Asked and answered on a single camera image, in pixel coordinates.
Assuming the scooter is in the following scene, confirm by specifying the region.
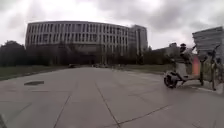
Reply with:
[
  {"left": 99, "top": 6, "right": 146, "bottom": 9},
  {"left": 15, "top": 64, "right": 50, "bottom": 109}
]
[{"left": 163, "top": 61, "right": 203, "bottom": 90}]

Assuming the dark manhole cover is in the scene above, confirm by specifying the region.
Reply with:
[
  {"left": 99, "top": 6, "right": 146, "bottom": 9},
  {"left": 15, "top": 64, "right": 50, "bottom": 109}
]
[{"left": 23, "top": 80, "right": 45, "bottom": 87}]

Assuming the person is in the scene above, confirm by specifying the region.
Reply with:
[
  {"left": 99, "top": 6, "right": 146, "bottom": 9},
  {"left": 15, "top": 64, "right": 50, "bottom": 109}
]
[{"left": 179, "top": 43, "right": 198, "bottom": 76}]

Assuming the grey paved plaza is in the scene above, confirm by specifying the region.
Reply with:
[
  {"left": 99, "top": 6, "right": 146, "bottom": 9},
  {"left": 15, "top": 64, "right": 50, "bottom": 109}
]
[{"left": 0, "top": 67, "right": 224, "bottom": 128}]

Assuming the vehicle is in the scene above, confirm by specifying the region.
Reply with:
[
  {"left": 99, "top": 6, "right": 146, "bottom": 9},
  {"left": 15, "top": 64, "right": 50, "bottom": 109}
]
[{"left": 67, "top": 63, "right": 77, "bottom": 69}]

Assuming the row of dark trees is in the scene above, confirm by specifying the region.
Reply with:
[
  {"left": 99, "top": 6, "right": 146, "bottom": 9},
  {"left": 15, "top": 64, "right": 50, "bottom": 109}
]
[{"left": 0, "top": 40, "right": 154, "bottom": 67}]

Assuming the large curved pale building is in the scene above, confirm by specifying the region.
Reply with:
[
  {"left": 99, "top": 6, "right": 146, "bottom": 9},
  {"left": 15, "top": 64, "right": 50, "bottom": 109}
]
[{"left": 24, "top": 20, "right": 149, "bottom": 65}]

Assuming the low dark building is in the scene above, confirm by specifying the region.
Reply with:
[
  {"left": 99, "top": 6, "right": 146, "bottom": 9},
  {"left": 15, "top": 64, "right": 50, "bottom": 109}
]
[{"left": 151, "top": 42, "right": 183, "bottom": 65}]

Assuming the grass strip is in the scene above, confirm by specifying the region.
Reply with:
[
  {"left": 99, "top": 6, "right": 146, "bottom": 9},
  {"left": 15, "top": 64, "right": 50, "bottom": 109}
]
[{"left": 0, "top": 65, "right": 70, "bottom": 81}]

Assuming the grey slatted building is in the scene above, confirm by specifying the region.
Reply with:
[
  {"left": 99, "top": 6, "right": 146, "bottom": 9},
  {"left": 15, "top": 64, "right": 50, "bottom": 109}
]
[{"left": 191, "top": 26, "right": 224, "bottom": 63}]

